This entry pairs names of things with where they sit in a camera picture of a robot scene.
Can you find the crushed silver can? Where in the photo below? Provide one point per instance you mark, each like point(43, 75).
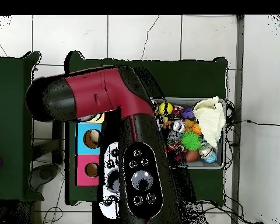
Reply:
point(178, 126)

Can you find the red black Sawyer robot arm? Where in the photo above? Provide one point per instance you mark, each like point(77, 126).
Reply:
point(102, 93)

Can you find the wooden box with three holes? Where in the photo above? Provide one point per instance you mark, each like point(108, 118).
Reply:
point(88, 179)

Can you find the shallow metal mesh bin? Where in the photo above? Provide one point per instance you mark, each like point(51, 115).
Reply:
point(207, 164)

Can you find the yellow smiley ball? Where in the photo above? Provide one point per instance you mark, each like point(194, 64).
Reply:
point(166, 108)

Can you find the green puffer ball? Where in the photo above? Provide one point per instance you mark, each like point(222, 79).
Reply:
point(191, 140)

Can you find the small orange basketball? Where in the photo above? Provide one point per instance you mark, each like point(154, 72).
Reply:
point(196, 129)

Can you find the cream knitted cloth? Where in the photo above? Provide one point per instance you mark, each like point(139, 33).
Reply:
point(210, 121)

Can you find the grey rounded floor object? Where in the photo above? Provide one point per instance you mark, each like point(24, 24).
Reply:
point(45, 173)

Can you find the grey metal pole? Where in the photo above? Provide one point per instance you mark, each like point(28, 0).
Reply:
point(239, 46)

